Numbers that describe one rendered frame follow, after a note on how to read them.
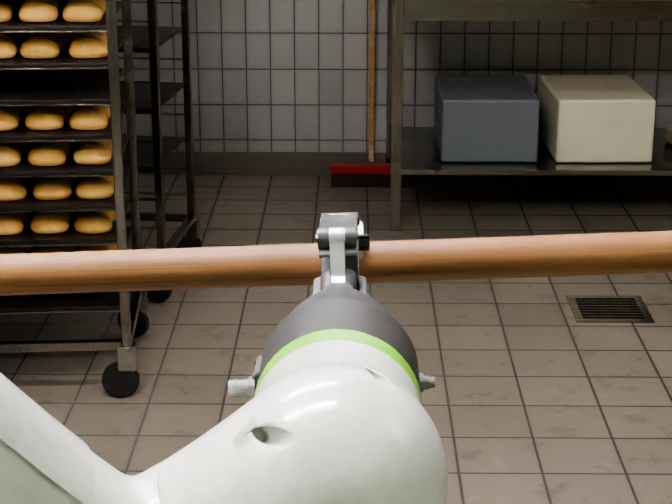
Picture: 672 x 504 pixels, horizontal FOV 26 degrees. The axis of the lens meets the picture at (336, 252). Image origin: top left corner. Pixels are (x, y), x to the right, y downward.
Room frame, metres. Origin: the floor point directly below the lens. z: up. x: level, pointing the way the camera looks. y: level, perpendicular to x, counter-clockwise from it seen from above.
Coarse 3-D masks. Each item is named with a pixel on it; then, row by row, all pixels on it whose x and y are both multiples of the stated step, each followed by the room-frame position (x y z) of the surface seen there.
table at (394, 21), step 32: (416, 0) 5.15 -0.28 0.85; (448, 0) 5.15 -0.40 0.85; (480, 0) 5.15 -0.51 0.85; (512, 0) 5.14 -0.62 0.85; (544, 0) 5.14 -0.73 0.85; (576, 0) 5.14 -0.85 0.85; (608, 0) 5.14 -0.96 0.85; (640, 0) 5.14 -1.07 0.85; (416, 128) 5.83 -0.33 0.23; (416, 160) 5.30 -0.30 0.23; (544, 160) 5.30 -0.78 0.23
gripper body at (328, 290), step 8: (328, 272) 0.84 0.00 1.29; (352, 272) 0.85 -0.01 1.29; (320, 280) 0.84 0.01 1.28; (328, 280) 0.84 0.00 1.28; (352, 280) 0.84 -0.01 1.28; (320, 288) 0.84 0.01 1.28; (328, 288) 0.83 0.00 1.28; (336, 288) 0.83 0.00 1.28; (344, 288) 0.83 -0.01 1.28; (352, 288) 0.83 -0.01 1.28; (312, 296) 0.82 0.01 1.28; (320, 296) 0.82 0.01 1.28; (328, 296) 0.81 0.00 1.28; (336, 296) 0.81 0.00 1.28; (344, 296) 0.81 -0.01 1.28; (352, 296) 0.81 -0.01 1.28; (360, 296) 0.82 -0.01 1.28; (368, 296) 0.82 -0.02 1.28; (304, 304) 0.82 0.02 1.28; (376, 304) 0.82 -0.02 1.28
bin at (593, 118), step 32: (544, 96) 5.58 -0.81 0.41; (576, 96) 5.31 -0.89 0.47; (608, 96) 5.31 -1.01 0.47; (640, 96) 5.31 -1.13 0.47; (544, 128) 5.55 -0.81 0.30; (576, 128) 5.25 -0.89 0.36; (608, 128) 5.25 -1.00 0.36; (640, 128) 5.25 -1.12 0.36; (576, 160) 5.25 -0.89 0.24; (608, 160) 5.25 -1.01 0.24; (640, 160) 5.25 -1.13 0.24
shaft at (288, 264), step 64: (0, 256) 1.00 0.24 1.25; (64, 256) 0.99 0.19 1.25; (128, 256) 0.99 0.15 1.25; (192, 256) 0.99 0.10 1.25; (256, 256) 0.99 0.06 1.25; (384, 256) 0.98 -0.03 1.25; (448, 256) 0.98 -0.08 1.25; (512, 256) 0.98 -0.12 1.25; (576, 256) 0.98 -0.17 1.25; (640, 256) 0.98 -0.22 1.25
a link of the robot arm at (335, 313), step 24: (312, 312) 0.77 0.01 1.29; (336, 312) 0.76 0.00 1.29; (360, 312) 0.76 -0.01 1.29; (384, 312) 0.78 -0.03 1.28; (288, 336) 0.74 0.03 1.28; (384, 336) 0.74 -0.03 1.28; (408, 336) 0.78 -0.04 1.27; (264, 360) 0.75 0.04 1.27; (408, 360) 0.74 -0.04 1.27; (240, 384) 0.76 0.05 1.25; (432, 384) 0.76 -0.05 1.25
